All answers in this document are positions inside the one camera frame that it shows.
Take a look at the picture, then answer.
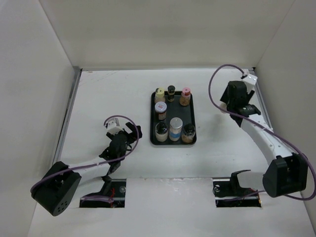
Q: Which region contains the white powder bottle black cap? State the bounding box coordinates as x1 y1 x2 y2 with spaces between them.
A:
155 121 168 142

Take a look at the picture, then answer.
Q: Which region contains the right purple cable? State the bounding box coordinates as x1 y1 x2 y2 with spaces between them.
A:
208 64 316 200

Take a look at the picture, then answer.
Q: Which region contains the white powder bottle silver cap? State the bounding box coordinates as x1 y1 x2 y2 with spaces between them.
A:
219 103 227 114

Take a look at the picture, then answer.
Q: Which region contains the pink cap spice bottle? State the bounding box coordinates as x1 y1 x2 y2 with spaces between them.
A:
179 87 191 107

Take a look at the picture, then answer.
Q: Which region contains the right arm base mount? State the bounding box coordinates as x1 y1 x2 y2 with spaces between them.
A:
213 170 261 208

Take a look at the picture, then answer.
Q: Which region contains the yellow cap spice bottle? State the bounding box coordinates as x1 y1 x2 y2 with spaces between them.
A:
154 87 165 104

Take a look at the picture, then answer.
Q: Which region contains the black rectangular tray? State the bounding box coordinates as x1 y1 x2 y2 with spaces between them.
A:
150 91 197 146

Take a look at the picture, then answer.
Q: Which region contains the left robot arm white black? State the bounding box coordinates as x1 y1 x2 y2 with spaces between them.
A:
30 118 142 216

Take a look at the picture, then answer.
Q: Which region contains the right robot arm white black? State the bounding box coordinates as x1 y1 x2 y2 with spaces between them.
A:
220 80 308 198

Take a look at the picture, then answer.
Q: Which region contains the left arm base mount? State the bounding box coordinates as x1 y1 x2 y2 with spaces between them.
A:
78 176 127 208

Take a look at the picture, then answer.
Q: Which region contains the small black pepper bottle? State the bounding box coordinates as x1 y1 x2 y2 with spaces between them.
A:
167 85 175 102

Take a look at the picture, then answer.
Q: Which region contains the tall blue label spice jar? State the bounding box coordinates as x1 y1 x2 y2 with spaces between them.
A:
169 117 183 142

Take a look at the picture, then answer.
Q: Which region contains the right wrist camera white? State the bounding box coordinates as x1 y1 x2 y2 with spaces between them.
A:
241 74 258 93

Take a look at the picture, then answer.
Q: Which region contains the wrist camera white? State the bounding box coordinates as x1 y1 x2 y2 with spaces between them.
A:
241 74 258 93
104 118 123 135

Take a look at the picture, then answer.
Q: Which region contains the brown spice bottle black cap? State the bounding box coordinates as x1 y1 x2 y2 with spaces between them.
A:
181 123 196 144

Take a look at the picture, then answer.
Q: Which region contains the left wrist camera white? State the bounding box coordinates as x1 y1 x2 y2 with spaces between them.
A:
104 118 123 135

